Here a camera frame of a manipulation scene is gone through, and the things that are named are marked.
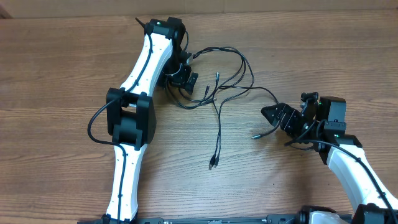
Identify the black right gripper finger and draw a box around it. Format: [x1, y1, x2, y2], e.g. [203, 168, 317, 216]
[264, 103, 289, 114]
[261, 108, 288, 127]

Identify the black USB cable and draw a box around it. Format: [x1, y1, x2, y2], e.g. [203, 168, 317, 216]
[164, 46, 255, 170]
[217, 85, 282, 140]

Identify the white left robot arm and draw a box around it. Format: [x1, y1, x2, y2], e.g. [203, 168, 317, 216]
[101, 17, 198, 223]

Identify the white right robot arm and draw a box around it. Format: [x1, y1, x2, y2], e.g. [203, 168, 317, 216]
[261, 92, 397, 223]

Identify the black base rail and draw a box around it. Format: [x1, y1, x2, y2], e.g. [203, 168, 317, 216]
[77, 208, 352, 224]

